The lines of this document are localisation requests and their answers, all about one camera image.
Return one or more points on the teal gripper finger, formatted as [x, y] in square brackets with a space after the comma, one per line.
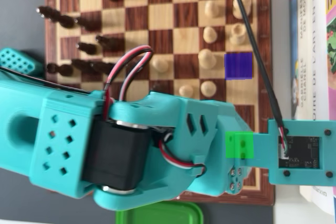
[236, 186]

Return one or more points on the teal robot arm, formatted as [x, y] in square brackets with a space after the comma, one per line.
[23, 161]

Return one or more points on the light wooden chess pawn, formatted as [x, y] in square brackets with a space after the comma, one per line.
[160, 64]
[186, 90]
[210, 34]
[212, 9]

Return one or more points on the light wooden chess queen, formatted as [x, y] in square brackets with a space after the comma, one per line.
[207, 57]

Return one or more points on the light wooden chess rook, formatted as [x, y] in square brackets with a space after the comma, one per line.
[237, 34]

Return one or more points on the light wooden chess king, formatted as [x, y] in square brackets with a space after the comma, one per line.
[242, 5]

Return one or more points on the dark wooden chess bishop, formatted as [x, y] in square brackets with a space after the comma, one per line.
[102, 68]

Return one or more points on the dark wooden chess knight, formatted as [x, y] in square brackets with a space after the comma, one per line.
[109, 41]

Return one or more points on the dark wooden chess rook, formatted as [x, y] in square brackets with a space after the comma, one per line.
[59, 69]

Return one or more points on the green plastic container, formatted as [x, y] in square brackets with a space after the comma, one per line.
[157, 214]

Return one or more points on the wooden chessboard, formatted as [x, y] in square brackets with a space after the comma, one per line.
[187, 37]

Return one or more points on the white illustrated art history book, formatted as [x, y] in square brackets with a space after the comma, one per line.
[321, 77]

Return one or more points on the white Gabrielle Chanel book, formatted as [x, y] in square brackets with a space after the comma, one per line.
[307, 51]

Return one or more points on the dark grey mat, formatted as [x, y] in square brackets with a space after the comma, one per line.
[21, 208]

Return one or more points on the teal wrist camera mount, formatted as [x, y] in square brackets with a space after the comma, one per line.
[273, 176]

